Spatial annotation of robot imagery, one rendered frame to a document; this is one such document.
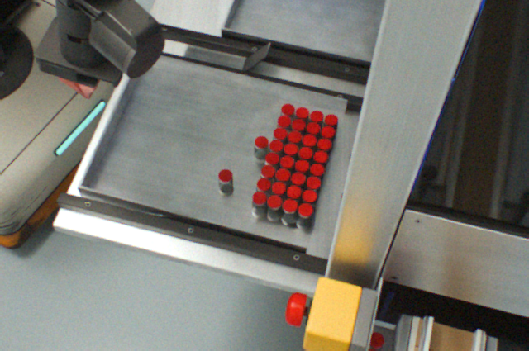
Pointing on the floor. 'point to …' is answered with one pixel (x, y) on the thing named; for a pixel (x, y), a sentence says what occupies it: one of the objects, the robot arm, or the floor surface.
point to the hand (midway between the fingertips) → (88, 91)
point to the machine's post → (403, 101)
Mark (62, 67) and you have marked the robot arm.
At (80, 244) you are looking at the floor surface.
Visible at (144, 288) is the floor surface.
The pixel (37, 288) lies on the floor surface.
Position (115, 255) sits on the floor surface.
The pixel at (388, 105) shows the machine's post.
